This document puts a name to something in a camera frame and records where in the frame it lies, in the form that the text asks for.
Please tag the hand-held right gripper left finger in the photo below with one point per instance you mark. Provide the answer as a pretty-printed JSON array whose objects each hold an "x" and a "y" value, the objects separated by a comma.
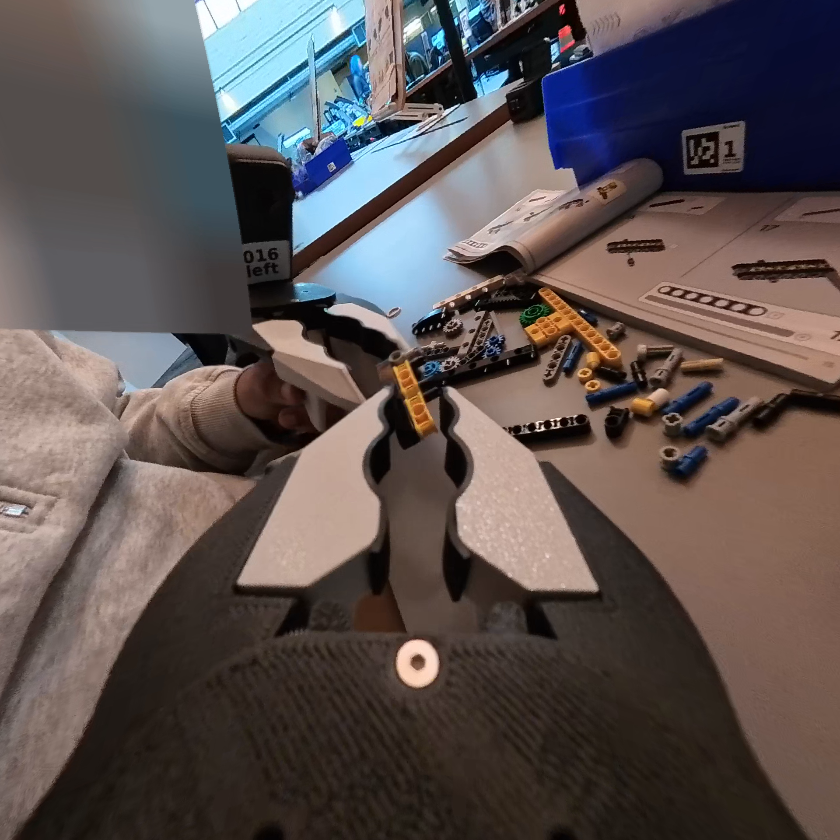
[{"x": 308, "y": 525}]

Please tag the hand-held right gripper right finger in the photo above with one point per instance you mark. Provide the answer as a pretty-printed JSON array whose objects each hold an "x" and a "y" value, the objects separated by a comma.
[{"x": 518, "y": 525}]

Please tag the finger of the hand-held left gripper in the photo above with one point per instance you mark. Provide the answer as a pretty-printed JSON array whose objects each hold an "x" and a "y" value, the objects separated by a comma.
[
  {"x": 377, "y": 325},
  {"x": 308, "y": 374}
]

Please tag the yellow and black lego assembly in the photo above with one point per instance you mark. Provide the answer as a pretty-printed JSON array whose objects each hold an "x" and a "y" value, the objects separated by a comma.
[{"x": 410, "y": 394}]

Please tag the person's left forearm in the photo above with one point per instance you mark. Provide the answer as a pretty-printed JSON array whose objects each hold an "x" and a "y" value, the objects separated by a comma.
[{"x": 190, "y": 420}]

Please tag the large blue lego gear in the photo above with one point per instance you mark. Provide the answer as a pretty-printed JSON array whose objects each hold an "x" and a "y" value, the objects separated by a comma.
[{"x": 430, "y": 369}]

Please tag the dark grey lego gear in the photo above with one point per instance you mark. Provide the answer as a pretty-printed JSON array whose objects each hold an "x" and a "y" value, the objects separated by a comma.
[{"x": 452, "y": 327}]

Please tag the light grey lego gear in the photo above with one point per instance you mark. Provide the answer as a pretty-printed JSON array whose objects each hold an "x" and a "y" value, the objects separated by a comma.
[{"x": 451, "y": 365}]

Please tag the long light grey lego beam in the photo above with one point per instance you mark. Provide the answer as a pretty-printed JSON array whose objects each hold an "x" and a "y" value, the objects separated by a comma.
[{"x": 476, "y": 334}]

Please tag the short black lego beam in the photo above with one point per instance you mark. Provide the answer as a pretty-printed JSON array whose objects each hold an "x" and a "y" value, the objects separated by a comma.
[{"x": 548, "y": 428}]

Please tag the small blue lego gear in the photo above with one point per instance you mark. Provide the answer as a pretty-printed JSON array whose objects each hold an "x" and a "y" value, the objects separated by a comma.
[{"x": 495, "y": 342}]

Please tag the black lego gear rack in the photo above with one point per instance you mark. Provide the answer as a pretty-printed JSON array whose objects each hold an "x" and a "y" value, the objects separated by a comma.
[{"x": 499, "y": 300}]

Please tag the long black lego beam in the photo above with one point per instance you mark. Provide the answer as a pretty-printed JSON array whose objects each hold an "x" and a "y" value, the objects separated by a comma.
[{"x": 499, "y": 361}]

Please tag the green lego gear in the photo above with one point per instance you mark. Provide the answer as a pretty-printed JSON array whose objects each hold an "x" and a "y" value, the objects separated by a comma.
[{"x": 533, "y": 318}]

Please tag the thin grey lego beam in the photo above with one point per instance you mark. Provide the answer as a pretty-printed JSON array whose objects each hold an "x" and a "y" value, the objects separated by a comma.
[{"x": 556, "y": 359}]

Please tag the yellow lego beam assembly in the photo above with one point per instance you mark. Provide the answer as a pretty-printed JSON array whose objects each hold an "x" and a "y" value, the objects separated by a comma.
[{"x": 577, "y": 328}]

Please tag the pile of small lego pins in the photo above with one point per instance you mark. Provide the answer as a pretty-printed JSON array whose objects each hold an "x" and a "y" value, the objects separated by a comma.
[{"x": 689, "y": 398}]

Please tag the lego instruction booklet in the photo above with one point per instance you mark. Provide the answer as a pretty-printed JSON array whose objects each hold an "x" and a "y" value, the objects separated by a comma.
[{"x": 722, "y": 275}]

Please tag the person's left hand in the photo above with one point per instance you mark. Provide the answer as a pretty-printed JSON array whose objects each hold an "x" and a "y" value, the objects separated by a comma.
[{"x": 266, "y": 394}]

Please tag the blue storage bin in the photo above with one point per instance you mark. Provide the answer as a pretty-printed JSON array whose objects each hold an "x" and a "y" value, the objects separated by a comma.
[{"x": 325, "y": 167}]

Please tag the cardboard sheet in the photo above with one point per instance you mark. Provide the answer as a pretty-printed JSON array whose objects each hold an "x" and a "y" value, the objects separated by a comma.
[{"x": 384, "y": 59}]

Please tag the grey fleece jacket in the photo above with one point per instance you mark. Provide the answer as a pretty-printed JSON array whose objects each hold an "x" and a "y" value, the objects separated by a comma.
[{"x": 65, "y": 525}]

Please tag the small black box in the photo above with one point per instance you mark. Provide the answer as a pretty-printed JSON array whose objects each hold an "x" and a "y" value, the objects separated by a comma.
[{"x": 525, "y": 100}]

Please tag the blue storage box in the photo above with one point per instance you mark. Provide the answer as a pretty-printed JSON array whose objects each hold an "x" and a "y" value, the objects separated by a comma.
[{"x": 623, "y": 111}]

